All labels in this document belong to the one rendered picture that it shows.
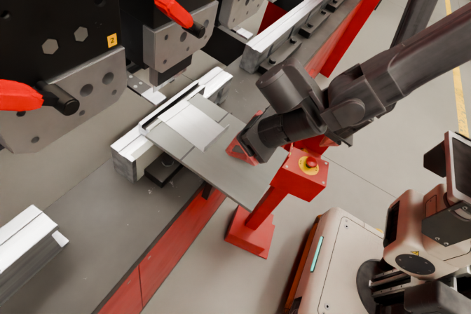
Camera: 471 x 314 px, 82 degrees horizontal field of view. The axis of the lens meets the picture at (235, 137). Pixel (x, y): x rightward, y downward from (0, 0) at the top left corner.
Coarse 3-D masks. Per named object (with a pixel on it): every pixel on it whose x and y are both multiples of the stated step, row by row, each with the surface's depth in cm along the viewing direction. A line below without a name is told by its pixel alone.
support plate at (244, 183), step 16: (208, 112) 64; (224, 112) 65; (160, 128) 57; (240, 128) 63; (160, 144) 55; (176, 144) 56; (192, 144) 57; (224, 144) 59; (192, 160) 55; (208, 160) 56; (224, 160) 57; (240, 160) 58; (272, 160) 60; (208, 176) 53; (224, 176) 54; (240, 176) 55; (256, 176) 56; (272, 176) 57; (224, 192) 52; (240, 192) 53; (256, 192) 54
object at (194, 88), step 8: (184, 88) 67; (192, 88) 68; (200, 88) 68; (176, 96) 64; (184, 96) 66; (192, 96) 66; (168, 104) 62; (160, 112) 61; (144, 120) 58; (152, 120) 59; (144, 128) 58
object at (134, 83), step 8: (128, 64) 69; (128, 72) 64; (128, 80) 63; (136, 80) 64; (136, 88) 62; (144, 88) 63; (152, 88) 63; (144, 96) 61; (152, 96) 62; (160, 96) 62
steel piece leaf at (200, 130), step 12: (192, 108) 63; (168, 120) 59; (180, 120) 60; (192, 120) 61; (204, 120) 62; (180, 132) 58; (192, 132) 59; (204, 132) 59; (216, 132) 60; (204, 144) 58
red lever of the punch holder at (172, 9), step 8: (160, 0) 29; (168, 0) 29; (160, 8) 30; (168, 8) 29; (176, 8) 30; (168, 16) 32; (176, 16) 31; (184, 16) 32; (184, 24) 33; (192, 24) 35; (192, 32) 37; (200, 32) 37
